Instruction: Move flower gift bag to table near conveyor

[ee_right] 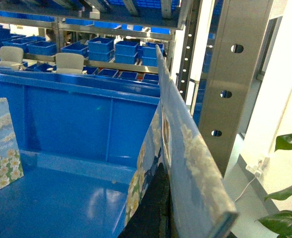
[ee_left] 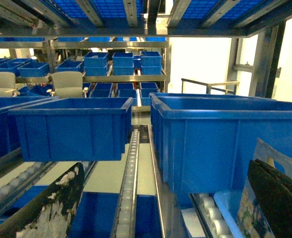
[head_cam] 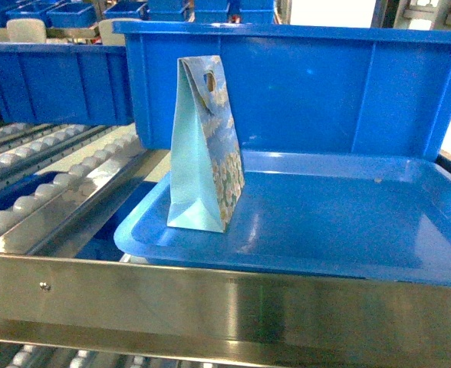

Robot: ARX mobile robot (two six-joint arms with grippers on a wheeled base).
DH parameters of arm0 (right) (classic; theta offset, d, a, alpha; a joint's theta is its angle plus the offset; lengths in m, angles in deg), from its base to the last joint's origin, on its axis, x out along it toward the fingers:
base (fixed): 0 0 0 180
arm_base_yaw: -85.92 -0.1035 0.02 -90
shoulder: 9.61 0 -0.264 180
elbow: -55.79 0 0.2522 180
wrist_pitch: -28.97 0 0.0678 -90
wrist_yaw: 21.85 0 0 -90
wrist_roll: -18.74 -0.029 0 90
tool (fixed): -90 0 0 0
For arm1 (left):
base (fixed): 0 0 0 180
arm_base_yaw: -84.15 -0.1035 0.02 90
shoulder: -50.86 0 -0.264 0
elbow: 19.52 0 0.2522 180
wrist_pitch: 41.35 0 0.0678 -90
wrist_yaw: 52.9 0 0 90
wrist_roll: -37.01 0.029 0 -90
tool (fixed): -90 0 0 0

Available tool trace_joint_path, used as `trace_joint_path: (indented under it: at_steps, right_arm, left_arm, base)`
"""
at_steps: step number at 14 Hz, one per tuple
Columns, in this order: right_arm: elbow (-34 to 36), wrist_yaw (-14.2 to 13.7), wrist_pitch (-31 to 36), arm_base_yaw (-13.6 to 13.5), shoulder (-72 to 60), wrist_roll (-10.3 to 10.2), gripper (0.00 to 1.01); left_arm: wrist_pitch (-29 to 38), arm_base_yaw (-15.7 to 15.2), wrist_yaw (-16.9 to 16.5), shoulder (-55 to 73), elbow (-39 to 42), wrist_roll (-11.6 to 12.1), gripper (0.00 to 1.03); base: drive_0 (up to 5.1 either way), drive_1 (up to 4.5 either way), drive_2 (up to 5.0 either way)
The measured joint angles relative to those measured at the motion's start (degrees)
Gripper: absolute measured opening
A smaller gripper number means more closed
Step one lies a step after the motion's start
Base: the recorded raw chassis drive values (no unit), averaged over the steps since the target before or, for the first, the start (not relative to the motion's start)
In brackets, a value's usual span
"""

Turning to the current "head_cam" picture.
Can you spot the floral gift bag light blue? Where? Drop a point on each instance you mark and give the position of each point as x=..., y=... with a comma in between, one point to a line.
x=206, y=174

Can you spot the white roller conveyor track far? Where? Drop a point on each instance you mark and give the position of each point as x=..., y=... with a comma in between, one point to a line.
x=39, y=145

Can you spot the white roller conveyor track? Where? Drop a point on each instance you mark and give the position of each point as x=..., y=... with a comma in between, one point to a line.
x=33, y=216
x=39, y=145

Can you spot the large blue plastic bin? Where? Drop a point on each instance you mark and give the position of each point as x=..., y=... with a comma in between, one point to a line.
x=374, y=91

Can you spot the blue plastic tray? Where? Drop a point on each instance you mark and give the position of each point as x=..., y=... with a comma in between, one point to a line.
x=372, y=217

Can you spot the blue plastic bin left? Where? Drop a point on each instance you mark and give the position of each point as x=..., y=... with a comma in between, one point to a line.
x=64, y=84

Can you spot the grey office chair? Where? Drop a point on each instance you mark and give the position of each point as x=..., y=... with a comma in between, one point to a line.
x=26, y=30

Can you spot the stainless steel rack front rail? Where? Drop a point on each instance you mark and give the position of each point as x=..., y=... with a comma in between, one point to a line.
x=220, y=316

